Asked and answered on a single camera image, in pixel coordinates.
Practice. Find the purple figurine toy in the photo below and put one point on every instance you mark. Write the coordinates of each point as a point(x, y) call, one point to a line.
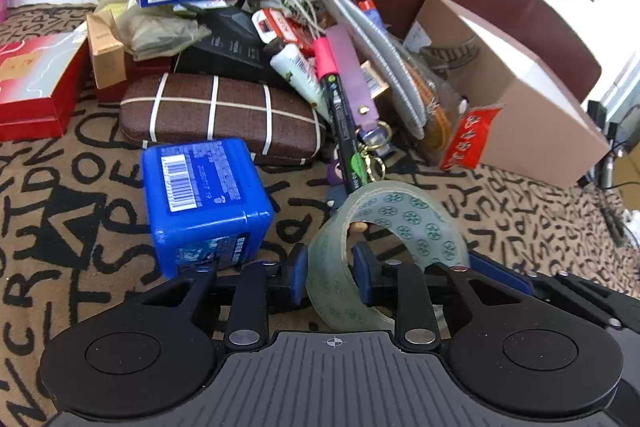
point(337, 195)

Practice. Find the black pink marker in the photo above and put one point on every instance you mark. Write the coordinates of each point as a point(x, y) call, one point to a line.
point(351, 162)

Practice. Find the red flat gift box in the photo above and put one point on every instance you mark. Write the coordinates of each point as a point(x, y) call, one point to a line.
point(41, 79)

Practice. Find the brown cardboard box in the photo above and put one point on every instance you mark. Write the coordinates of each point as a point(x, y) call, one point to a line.
point(541, 131)

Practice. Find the black pouch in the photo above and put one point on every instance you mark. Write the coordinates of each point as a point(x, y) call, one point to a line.
point(232, 50)

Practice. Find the brown checkered glasses case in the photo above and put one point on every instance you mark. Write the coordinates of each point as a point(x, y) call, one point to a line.
point(278, 126)

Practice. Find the blue plastic box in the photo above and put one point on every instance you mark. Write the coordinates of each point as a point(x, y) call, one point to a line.
point(207, 207)

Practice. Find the clear printed tape roll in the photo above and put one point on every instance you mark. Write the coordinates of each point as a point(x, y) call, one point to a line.
point(398, 221)

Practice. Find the brown hair claw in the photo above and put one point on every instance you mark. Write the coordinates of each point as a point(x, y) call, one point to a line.
point(444, 60)

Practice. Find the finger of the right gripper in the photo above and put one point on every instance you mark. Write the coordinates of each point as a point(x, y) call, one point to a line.
point(498, 272)

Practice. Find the cookie pack red label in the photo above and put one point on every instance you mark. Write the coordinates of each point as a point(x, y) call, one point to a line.
point(456, 133)

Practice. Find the small tan carton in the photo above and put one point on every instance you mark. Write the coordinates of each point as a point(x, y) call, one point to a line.
point(106, 50)

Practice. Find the white tube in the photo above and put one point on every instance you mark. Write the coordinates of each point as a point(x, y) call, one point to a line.
point(294, 68)

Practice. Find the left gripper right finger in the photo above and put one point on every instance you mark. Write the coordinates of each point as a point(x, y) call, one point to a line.
point(399, 287)

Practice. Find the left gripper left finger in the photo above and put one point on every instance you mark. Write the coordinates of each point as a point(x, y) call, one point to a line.
point(261, 288)

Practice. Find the purple strap keychain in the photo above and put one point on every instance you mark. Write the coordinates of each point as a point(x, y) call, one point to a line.
point(362, 86)

